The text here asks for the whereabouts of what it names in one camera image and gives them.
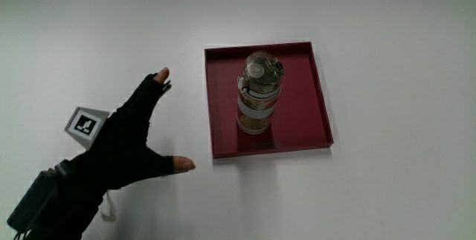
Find dark red square tray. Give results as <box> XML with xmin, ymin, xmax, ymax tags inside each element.
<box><xmin>204</xmin><ymin>41</ymin><xmax>335</xmax><ymax>160</ymax></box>

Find person's left hand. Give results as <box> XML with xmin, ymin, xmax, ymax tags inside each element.
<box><xmin>64</xmin><ymin>67</ymin><xmax>196</xmax><ymax>191</ymax></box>

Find clear bottle with white band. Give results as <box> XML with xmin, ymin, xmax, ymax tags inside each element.
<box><xmin>236</xmin><ymin>51</ymin><xmax>286</xmax><ymax>135</ymax></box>

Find white strap loop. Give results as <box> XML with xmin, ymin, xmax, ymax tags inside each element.
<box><xmin>98</xmin><ymin>189</ymin><xmax>118</xmax><ymax>222</ymax></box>

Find black wrist sensor box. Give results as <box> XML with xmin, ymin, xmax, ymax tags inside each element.
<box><xmin>6</xmin><ymin>161</ymin><xmax>74</xmax><ymax>236</ymax></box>

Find person's left forearm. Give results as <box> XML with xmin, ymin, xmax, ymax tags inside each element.
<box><xmin>22</xmin><ymin>157</ymin><xmax>109</xmax><ymax>240</ymax></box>

